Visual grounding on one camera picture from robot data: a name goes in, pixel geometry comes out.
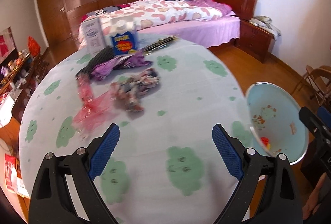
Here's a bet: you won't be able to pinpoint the crumpled clothes on nightstand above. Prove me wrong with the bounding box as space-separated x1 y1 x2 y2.
249 15 281 40

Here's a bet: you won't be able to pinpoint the light blue trash bin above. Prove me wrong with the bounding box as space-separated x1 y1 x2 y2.
245 82 309 165

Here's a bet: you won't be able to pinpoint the pink cellophane wrapper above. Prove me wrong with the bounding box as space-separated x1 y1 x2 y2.
72 74 117 135

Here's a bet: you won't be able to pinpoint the purple blanket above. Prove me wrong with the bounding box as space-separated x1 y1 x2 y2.
188 0 232 16

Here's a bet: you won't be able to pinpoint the purple bed sheet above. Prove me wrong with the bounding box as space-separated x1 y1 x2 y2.
138 12 240 48

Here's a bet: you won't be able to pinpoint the blue milk carton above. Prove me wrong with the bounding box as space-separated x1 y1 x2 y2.
108 16 139 56

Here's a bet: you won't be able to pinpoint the black foam net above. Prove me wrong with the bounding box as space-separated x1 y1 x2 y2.
76 46 114 77

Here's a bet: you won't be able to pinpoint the heart pattern quilt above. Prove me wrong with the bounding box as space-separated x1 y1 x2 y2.
82 0 224 33

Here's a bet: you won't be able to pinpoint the white paper box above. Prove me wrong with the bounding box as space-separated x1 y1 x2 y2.
82 17 106 56

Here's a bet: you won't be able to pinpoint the wicker folding chair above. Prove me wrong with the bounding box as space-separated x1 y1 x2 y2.
290 65 330 106

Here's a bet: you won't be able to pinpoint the purple wrapper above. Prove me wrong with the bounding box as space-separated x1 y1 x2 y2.
90 52 153 81

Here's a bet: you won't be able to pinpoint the red gift bag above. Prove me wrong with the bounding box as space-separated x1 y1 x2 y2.
28 36 41 58

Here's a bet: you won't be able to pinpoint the cloud pattern tablecloth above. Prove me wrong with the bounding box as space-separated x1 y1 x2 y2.
19 40 254 223

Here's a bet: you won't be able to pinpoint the person's right hand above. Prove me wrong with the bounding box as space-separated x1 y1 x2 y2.
302 173 327 220

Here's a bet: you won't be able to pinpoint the wooden door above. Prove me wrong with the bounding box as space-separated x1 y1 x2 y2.
36 0 71 46

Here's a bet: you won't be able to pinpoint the wooden nightstand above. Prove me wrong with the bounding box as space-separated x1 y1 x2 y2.
236 20 276 63

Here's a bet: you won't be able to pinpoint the plaid cloth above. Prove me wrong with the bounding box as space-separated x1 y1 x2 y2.
110 68 160 112

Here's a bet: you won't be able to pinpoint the cluttered wooden side shelf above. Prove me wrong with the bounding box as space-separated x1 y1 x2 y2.
0 26 50 126

